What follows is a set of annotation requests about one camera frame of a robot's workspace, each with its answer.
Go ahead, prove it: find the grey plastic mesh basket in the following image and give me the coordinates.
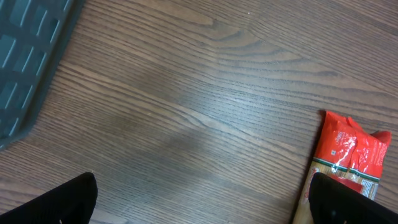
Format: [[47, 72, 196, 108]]
[[1, 0, 85, 149]]

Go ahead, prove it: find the red spaghetti pasta package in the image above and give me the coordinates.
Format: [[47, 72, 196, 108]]
[[293, 111, 392, 223]]

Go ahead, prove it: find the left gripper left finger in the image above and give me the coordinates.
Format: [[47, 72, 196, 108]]
[[1, 172, 98, 224]]

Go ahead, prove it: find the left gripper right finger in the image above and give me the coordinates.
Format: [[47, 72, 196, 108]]
[[308, 172, 397, 224]]

